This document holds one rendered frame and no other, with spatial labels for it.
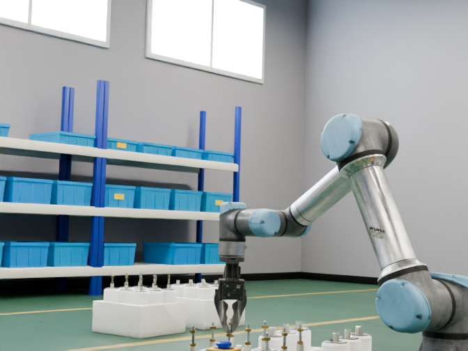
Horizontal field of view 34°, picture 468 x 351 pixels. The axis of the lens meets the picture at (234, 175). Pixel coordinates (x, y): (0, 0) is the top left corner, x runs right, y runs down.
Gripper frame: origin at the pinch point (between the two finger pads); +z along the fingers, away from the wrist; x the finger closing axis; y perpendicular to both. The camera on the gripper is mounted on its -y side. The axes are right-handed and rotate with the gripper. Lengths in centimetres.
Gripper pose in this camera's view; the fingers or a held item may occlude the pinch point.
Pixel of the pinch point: (229, 327)
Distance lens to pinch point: 223.5
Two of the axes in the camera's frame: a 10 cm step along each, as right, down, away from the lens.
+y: 0.5, -0.7, -10.0
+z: -0.3, 10.0, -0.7
